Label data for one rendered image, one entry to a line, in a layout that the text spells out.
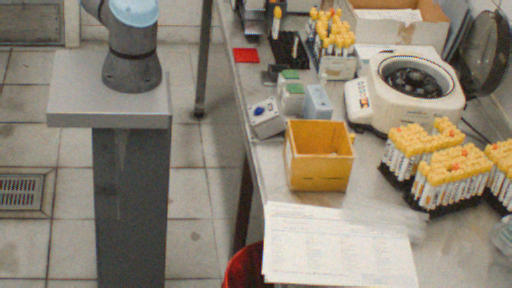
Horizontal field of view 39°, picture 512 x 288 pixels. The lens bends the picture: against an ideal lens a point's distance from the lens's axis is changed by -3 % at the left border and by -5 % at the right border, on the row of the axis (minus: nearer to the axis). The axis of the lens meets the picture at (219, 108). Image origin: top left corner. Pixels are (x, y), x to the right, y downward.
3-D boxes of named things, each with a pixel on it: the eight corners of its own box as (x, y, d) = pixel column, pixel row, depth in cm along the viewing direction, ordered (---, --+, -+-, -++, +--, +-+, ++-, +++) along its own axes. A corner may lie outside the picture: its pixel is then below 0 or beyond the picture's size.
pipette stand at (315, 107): (295, 119, 185) (300, 85, 180) (322, 118, 186) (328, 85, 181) (304, 144, 177) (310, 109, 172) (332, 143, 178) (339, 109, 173)
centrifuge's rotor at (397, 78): (377, 78, 194) (383, 55, 190) (433, 84, 194) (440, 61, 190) (385, 112, 181) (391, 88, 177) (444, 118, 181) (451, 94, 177)
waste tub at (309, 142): (281, 153, 174) (287, 118, 168) (337, 155, 175) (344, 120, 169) (288, 191, 163) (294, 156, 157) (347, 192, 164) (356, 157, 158)
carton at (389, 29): (328, 22, 229) (335, -22, 220) (414, 25, 233) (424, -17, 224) (347, 64, 209) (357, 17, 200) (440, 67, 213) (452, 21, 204)
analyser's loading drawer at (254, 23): (236, 1, 231) (237, -14, 228) (257, 1, 232) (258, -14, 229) (244, 34, 214) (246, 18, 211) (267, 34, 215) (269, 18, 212)
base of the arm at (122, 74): (96, 90, 181) (96, 55, 175) (107, 59, 194) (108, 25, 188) (157, 96, 181) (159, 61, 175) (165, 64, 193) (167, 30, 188)
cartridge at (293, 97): (280, 105, 190) (283, 83, 186) (298, 105, 190) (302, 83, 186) (283, 115, 186) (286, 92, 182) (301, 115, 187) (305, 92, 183)
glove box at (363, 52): (349, 65, 209) (355, 35, 203) (427, 67, 212) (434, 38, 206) (360, 89, 199) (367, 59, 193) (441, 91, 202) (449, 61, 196)
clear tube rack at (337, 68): (302, 41, 218) (306, 19, 213) (335, 42, 219) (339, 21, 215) (317, 80, 201) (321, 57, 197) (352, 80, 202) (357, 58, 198)
